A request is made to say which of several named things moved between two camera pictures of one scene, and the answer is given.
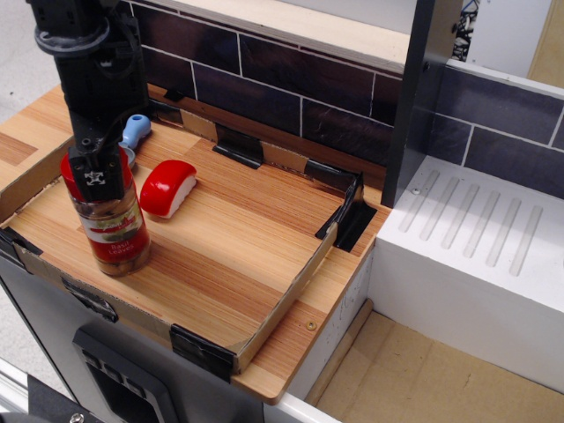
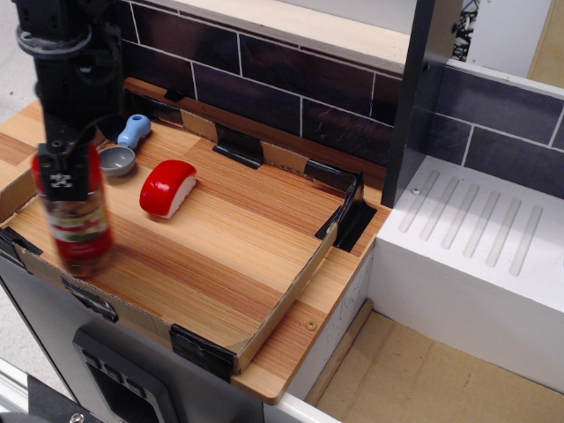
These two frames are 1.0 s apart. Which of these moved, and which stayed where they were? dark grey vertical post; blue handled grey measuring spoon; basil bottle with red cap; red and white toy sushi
Moved: basil bottle with red cap
Stayed: dark grey vertical post; red and white toy sushi; blue handled grey measuring spoon
